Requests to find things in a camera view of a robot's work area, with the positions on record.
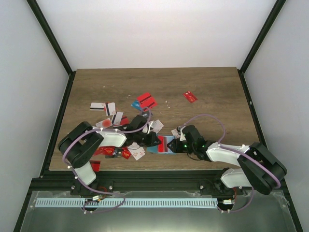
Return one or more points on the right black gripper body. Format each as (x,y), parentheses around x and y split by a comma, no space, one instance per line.
(189,149)

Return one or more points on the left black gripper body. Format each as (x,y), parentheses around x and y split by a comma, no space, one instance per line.
(144,141)

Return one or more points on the red card magnetic stripe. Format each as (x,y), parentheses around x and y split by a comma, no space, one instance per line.
(162,147)

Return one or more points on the teal card holder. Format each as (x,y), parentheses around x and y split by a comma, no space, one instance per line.
(154,149)

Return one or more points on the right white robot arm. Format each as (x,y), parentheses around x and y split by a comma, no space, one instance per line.
(256,166)

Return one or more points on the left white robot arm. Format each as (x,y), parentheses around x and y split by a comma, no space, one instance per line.
(79,146)

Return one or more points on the white VIP chip card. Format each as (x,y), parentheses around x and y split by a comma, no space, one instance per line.
(157,126)

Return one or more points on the white blossom card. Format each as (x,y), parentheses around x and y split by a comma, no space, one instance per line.
(136,151)

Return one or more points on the white VIP sunset card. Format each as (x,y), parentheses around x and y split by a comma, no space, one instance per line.
(176,133)

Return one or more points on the red vip card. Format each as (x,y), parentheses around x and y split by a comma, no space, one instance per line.
(126,154)
(104,150)

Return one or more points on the red card under white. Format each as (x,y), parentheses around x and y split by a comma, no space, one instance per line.
(124,120)

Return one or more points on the blue VIP card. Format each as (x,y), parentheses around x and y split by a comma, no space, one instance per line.
(136,105)

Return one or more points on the red card far right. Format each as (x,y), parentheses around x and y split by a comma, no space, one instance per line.
(190,96)

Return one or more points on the white card red circle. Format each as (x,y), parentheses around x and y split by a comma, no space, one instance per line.
(104,123)

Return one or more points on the red VIP card left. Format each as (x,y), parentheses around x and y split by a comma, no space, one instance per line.
(104,150)

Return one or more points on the white card vertical stripe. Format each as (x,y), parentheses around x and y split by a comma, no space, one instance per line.
(110,109)

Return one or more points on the red stripe card front edge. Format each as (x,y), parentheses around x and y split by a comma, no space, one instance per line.
(95,164)

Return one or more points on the white card black stripe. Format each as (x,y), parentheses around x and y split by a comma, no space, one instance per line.
(97,106)

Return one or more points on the light blue slotted rail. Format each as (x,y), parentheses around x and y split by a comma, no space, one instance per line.
(129,202)

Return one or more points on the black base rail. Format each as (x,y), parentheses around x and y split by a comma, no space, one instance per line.
(131,180)

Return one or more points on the black frame post right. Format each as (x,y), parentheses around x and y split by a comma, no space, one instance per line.
(276,9)

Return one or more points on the black frame post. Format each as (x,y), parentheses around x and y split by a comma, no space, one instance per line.
(276,9)
(34,6)

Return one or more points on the black frame post left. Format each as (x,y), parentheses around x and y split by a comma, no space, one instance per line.
(34,6)

